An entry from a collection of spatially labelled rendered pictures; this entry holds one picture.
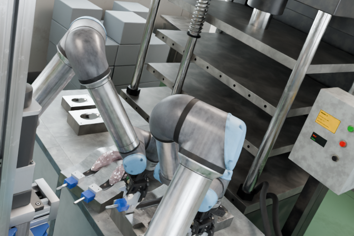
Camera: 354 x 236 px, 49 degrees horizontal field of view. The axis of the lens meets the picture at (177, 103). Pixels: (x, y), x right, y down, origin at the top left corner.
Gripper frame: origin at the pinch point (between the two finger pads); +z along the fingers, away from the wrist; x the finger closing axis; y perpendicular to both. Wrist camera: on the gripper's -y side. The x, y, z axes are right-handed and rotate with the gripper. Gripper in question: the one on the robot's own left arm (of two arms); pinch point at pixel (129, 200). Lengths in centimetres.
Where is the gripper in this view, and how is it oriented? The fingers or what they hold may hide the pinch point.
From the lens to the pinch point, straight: 162.3
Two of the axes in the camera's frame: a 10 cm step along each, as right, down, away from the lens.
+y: -7.1, -0.5, -7.0
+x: 5.4, 6.1, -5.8
